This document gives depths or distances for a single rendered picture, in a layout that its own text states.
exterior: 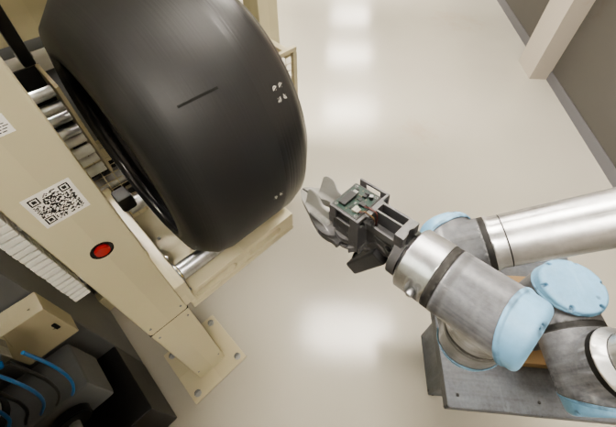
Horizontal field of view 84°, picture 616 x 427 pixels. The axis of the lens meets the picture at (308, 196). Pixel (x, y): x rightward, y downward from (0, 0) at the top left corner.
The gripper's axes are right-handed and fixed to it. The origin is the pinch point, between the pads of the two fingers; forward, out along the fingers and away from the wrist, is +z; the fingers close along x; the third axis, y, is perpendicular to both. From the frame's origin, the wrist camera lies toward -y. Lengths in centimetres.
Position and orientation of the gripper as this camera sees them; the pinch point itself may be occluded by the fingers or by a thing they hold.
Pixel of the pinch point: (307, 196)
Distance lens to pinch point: 58.9
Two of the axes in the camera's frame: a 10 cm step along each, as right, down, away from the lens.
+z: -7.0, -4.8, 5.3
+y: -0.8, -6.9, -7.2
